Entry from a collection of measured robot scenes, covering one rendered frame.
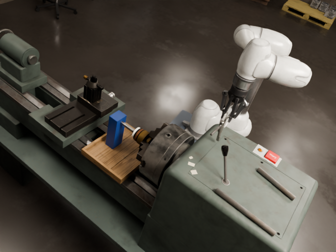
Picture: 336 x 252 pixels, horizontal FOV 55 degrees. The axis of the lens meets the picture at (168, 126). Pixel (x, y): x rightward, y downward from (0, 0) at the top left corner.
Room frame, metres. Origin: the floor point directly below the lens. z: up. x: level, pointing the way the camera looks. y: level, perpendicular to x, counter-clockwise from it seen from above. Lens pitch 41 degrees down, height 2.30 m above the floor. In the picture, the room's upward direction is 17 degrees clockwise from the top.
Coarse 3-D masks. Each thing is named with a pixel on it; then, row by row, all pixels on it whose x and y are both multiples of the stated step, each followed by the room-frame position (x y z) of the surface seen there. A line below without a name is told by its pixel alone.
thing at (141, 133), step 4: (140, 128) 1.27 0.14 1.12; (136, 132) 1.24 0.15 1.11; (140, 132) 1.24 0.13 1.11; (144, 132) 1.24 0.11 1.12; (148, 132) 1.25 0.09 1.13; (136, 136) 1.23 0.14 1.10; (140, 136) 1.22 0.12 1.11; (144, 136) 1.22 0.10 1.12; (148, 136) 1.24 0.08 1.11; (136, 140) 1.21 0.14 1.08; (140, 140) 1.21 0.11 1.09; (148, 140) 1.21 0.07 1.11
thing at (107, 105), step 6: (78, 96) 1.49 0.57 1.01; (84, 102) 1.47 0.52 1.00; (102, 102) 1.50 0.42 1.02; (108, 102) 1.51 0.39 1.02; (90, 108) 1.45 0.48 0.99; (96, 108) 1.43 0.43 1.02; (102, 108) 1.44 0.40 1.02; (108, 108) 1.47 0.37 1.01; (96, 114) 1.43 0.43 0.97; (102, 114) 1.42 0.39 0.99
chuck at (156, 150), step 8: (168, 128) 1.20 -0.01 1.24; (176, 128) 1.23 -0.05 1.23; (160, 136) 1.14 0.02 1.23; (176, 136) 1.16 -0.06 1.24; (152, 144) 1.10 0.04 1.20; (160, 144) 1.10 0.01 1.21; (168, 144) 1.11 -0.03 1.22; (144, 152) 1.08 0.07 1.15; (152, 152) 1.07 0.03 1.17; (160, 152) 1.07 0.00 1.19; (144, 160) 1.06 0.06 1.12; (152, 160) 1.05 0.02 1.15; (144, 168) 1.05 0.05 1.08; (152, 168) 1.03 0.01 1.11; (152, 176) 1.03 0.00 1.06
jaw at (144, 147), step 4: (144, 140) 1.21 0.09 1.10; (140, 144) 1.18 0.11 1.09; (144, 144) 1.18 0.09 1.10; (148, 144) 1.19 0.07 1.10; (140, 148) 1.14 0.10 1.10; (144, 148) 1.15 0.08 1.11; (140, 152) 1.11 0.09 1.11; (136, 156) 1.10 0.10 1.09; (140, 156) 1.09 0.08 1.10; (140, 160) 1.09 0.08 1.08; (140, 164) 1.07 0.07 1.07; (144, 164) 1.06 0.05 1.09
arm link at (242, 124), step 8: (264, 32) 1.73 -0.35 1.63; (272, 32) 1.75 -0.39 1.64; (272, 40) 1.71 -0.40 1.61; (280, 40) 1.72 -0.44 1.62; (288, 40) 1.75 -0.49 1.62; (272, 48) 1.69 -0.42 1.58; (280, 48) 1.70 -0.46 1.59; (288, 48) 1.72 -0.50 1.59; (256, 80) 1.71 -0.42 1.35; (256, 88) 1.72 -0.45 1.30; (248, 96) 1.71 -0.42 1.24; (240, 104) 1.71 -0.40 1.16; (240, 112) 1.70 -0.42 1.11; (232, 120) 1.68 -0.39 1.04; (240, 120) 1.68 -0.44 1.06; (248, 120) 1.75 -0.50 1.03; (232, 128) 1.67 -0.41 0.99; (240, 128) 1.68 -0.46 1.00; (248, 128) 1.70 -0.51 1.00
